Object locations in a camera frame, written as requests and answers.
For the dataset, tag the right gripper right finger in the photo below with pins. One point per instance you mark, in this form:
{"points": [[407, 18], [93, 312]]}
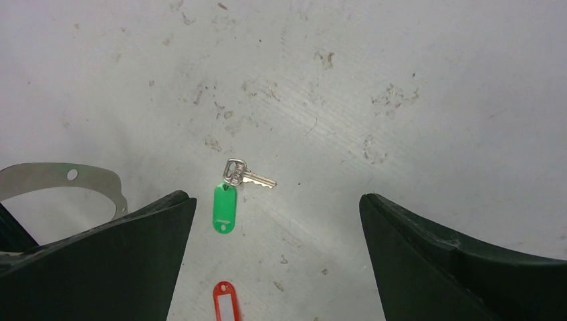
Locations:
{"points": [[427, 271]]}

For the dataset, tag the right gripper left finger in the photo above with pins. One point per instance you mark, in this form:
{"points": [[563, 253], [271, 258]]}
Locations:
{"points": [[125, 269]]}

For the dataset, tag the key with green tag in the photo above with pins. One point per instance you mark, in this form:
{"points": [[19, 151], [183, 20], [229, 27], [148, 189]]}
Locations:
{"points": [[235, 173]]}

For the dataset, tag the large metal keyring plate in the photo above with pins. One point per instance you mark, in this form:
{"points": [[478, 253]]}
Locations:
{"points": [[29, 177]]}

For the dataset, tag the key with red tag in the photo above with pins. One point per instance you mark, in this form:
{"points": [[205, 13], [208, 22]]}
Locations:
{"points": [[226, 302]]}

